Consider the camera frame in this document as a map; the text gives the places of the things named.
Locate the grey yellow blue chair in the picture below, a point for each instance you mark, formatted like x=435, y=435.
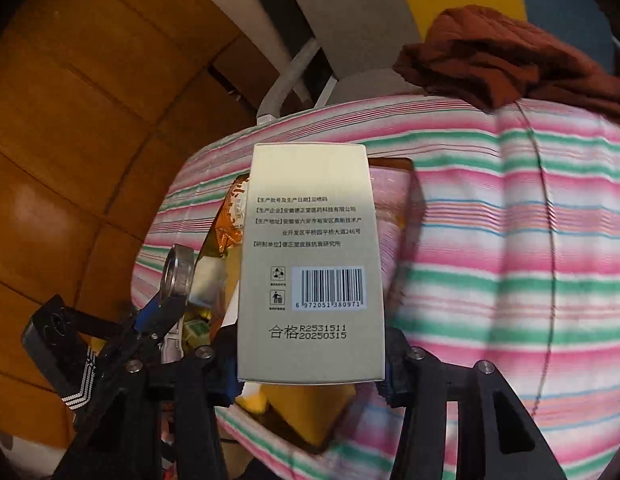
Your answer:
x=350, y=25

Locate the small green packet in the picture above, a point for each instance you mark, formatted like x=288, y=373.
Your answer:
x=197, y=335

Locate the white plastic packet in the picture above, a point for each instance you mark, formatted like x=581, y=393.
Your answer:
x=207, y=285

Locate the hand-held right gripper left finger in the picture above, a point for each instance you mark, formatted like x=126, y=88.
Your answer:
x=224, y=380

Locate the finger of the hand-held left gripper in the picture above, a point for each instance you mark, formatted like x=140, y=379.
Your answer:
x=167, y=322
x=142, y=325

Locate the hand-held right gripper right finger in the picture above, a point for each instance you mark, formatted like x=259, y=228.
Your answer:
x=397, y=375

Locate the orange snack packet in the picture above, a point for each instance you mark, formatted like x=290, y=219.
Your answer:
x=229, y=220

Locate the cream cardboard box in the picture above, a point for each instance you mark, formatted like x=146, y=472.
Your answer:
x=310, y=260

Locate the wooden wardrobe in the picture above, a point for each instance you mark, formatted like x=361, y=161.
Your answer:
x=89, y=135

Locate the amber storage box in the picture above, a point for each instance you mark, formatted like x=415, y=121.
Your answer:
x=310, y=415

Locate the red-brown cloth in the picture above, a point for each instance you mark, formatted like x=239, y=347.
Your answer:
x=490, y=55

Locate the striped tablecloth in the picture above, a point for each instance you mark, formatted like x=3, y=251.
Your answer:
x=490, y=260

